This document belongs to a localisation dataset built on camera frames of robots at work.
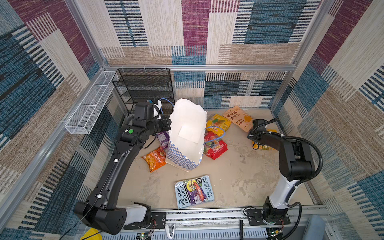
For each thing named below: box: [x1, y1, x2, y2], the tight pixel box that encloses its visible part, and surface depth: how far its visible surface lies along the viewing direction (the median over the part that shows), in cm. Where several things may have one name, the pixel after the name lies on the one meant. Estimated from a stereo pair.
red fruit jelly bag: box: [203, 131, 228, 160], surface depth 96 cm
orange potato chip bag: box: [222, 105, 254, 133], surface depth 114 cm
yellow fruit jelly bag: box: [206, 114, 231, 137], surface depth 107 cm
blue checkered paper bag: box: [165, 98, 207, 172], surface depth 80 cm
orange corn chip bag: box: [141, 146, 167, 173], surface depth 93 cm
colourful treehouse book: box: [174, 175, 215, 209], surface depth 81 cm
